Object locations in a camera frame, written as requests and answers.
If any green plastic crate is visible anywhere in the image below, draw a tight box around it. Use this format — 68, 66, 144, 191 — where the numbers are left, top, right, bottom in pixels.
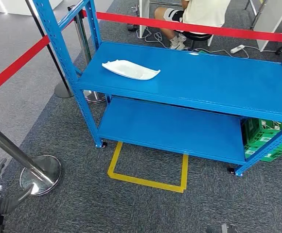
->
242, 90, 282, 149
244, 136, 282, 163

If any chrome stanchion post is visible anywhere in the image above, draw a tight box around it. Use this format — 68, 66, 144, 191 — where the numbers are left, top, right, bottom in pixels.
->
67, 4, 107, 104
0, 118, 62, 196

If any black stanchion post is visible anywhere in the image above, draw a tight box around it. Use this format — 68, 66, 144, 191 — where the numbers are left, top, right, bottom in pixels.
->
24, 0, 74, 99

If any white low platform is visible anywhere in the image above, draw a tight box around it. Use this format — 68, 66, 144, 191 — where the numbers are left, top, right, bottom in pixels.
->
0, 0, 64, 16

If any white cable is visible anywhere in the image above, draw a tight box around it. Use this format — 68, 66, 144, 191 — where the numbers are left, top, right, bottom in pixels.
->
135, 27, 171, 49

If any blue metal shelf rack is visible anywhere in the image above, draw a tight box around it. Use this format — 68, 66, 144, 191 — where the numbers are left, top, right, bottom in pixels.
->
33, 0, 282, 178

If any person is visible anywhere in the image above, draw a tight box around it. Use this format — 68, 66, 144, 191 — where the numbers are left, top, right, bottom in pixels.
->
153, 0, 231, 51

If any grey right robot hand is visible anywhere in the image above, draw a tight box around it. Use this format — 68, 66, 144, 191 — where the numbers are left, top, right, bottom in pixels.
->
205, 223, 228, 233

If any black round stool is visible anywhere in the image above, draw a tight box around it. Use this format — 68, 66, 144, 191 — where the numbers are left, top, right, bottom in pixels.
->
179, 30, 213, 50

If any white power strip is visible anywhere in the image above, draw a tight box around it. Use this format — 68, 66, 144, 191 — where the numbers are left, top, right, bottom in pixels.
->
231, 44, 245, 54

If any white curved plastic part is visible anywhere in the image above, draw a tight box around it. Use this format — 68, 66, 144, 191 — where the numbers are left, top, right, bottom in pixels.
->
101, 59, 161, 81

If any white desk panel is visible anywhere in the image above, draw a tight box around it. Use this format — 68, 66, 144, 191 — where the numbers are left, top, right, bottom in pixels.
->
138, 0, 150, 38
254, 0, 282, 52

